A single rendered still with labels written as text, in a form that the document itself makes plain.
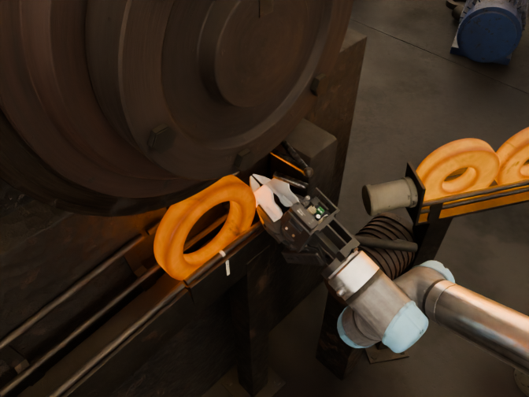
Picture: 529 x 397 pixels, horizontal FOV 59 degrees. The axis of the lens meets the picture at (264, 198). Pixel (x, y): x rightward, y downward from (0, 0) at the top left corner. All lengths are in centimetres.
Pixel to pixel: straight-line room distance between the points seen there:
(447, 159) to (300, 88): 43
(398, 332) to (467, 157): 35
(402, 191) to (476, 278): 87
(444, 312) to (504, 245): 106
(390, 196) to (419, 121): 138
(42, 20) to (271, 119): 24
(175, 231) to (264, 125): 24
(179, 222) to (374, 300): 31
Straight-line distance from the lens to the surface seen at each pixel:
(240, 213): 76
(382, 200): 89
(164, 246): 68
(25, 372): 77
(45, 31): 37
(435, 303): 84
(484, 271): 176
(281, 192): 79
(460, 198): 95
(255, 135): 49
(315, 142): 81
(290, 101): 52
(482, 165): 94
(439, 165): 89
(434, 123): 227
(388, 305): 73
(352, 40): 96
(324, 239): 73
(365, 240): 97
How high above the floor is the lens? 133
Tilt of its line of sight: 48 degrees down
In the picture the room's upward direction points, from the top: straight up
